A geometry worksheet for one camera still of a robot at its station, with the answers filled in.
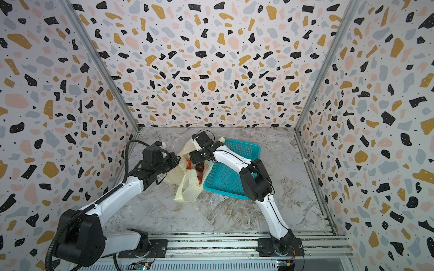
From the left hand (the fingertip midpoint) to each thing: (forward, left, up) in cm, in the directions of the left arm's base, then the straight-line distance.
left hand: (181, 153), depth 84 cm
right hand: (+7, -4, -8) cm, 11 cm away
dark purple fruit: (+1, -7, -14) cm, 16 cm away
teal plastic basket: (-4, -21, -20) cm, 30 cm away
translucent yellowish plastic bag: (-16, -5, -8) cm, 18 cm away
